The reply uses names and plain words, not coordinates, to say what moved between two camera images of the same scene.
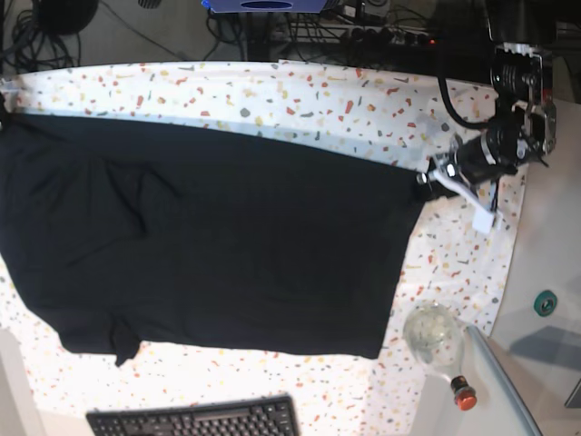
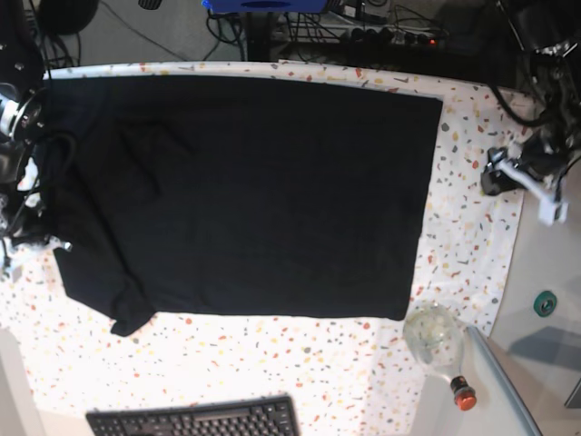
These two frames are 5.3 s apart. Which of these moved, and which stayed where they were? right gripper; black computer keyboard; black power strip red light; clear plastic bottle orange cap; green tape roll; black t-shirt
Moved: right gripper; black t-shirt
Stayed: black power strip red light; clear plastic bottle orange cap; black computer keyboard; green tape roll
